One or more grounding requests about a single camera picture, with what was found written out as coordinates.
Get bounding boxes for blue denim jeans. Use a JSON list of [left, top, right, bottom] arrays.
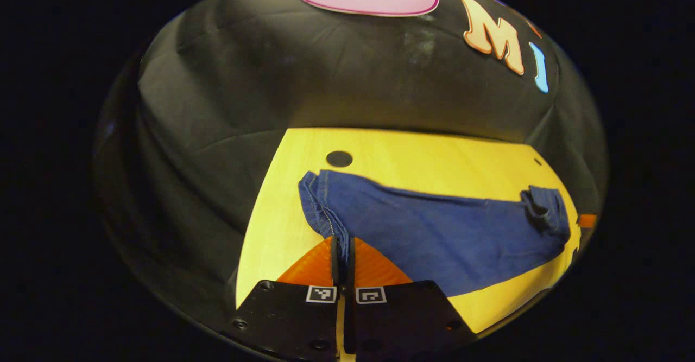
[[298, 170, 572, 296]]

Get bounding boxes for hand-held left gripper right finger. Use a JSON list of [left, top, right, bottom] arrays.
[[347, 237, 473, 360]]

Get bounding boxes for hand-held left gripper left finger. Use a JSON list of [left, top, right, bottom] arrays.
[[228, 236, 344, 360]]

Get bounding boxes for black backdrop cloth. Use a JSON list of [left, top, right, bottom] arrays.
[[95, 0, 609, 319]]

